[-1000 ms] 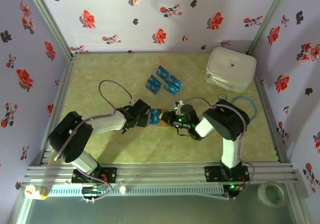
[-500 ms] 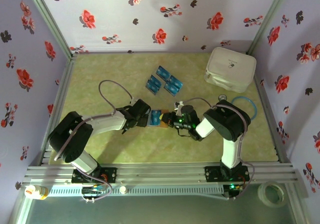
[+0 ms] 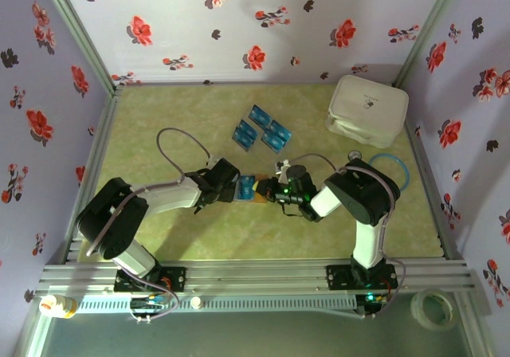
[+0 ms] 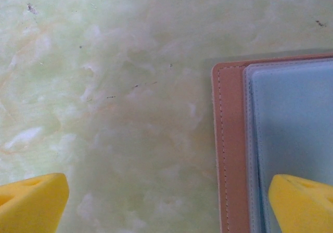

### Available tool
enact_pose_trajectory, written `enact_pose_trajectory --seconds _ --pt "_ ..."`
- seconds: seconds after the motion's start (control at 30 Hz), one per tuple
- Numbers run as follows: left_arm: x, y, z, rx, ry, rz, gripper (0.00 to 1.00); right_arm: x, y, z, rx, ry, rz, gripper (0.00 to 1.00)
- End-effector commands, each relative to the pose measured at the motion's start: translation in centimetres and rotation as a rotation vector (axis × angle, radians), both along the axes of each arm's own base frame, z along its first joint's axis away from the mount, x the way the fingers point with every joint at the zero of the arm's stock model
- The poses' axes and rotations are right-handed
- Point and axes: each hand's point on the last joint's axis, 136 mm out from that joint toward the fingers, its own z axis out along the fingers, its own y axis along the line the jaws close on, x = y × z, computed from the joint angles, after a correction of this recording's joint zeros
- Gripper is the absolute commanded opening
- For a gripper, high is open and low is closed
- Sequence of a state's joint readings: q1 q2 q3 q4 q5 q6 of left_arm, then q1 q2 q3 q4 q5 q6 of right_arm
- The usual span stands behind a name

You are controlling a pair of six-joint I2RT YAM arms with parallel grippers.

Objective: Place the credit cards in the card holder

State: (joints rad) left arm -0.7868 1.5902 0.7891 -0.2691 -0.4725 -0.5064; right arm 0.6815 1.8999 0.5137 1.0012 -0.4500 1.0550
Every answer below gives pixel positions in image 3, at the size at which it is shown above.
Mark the blue tube stethoscope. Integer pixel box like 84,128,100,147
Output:
347,150,410,198

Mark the white fabric zipper pouch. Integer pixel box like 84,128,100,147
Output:
324,73,410,150

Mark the small circuit board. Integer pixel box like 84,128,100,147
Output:
355,291,390,319
130,296,171,319

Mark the clear tape roll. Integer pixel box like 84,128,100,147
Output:
410,288,459,332

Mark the white bottle yellow cap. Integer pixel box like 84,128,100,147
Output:
38,294,78,319

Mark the lavender right arm cable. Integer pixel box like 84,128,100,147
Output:
284,152,398,258

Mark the lavender arm cable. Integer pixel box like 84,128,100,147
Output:
284,152,398,258
85,127,214,257

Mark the lavender left arm cable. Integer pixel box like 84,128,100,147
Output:
85,127,214,257

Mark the long aluminium frame rail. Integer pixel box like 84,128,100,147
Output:
33,257,478,298

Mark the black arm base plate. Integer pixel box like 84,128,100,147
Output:
325,264,398,291
114,266,187,293

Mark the thin aluminium rail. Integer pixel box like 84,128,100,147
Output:
117,80,398,89

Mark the white slotted cable duct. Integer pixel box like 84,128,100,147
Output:
75,295,359,315

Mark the lavender left base cable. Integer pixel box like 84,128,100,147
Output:
129,271,181,324

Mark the lavender base cable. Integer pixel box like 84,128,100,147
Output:
129,271,181,324
374,254,406,319

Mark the aluminium side rail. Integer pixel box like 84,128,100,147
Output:
394,84,467,261
61,85,125,265

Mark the lavender right base cable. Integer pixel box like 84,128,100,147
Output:
374,254,406,319

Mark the aluminium frame post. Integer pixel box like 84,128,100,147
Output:
37,0,120,95
392,0,463,89

